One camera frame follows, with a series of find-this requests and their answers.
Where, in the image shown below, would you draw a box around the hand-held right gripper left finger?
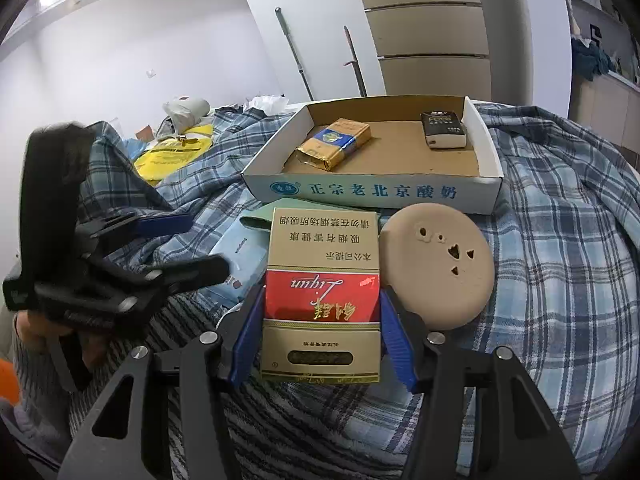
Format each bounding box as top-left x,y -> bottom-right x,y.
57,285 -> 266,480

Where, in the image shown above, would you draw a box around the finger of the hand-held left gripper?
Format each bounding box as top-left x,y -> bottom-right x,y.
87,254 -> 231,311
75,211 -> 194,261

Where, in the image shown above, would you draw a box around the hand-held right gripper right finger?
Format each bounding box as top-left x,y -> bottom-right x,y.
380,287 -> 583,480

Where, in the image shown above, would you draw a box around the blue tissue pack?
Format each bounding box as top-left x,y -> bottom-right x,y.
207,230 -> 268,308

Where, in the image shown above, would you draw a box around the beige round pad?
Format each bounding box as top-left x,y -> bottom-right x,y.
380,203 -> 496,332

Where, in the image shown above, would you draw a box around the green pouch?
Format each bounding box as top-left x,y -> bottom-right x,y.
239,198 -> 382,233

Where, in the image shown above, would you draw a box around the red and gold cigarette pack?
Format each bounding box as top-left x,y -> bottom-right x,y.
261,206 -> 383,386

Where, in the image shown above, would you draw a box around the white cardboard box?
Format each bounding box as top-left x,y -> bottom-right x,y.
241,95 -> 505,215

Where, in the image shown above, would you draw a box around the person's left hand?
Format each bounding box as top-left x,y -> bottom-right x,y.
12,310 -> 108,378

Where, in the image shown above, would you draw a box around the yellow plastic bag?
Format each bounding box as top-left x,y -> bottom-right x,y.
132,125 -> 214,183

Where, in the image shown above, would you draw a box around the grey cap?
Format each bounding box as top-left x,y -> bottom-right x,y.
162,96 -> 213,133

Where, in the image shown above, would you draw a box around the white plastic bag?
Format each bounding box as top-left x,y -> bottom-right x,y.
245,94 -> 291,111

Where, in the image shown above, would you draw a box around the yellow cigarette pack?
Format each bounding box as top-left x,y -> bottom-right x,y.
293,118 -> 372,172

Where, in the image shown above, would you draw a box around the blue plaid blanket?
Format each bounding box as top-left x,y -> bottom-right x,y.
75,102 -> 640,480

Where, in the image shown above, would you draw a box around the orange object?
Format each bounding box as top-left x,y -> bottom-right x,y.
0,357 -> 21,406

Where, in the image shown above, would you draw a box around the metal pole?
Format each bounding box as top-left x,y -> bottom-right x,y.
275,7 -> 315,102

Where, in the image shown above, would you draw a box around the black cigarette pack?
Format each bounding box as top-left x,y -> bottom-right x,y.
420,111 -> 467,151

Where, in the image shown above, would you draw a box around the gold refrigerator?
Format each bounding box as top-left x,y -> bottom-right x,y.
346,0 -> 493,103

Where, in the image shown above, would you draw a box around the beige vanity cabinet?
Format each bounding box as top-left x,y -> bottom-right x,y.
567,70 -> 640,151

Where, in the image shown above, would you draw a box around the blue clothes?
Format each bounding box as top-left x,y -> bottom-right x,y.
571,37 -> 618,81

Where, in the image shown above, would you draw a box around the red-handled pole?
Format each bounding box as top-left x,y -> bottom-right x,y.
342,26 -> 368,97

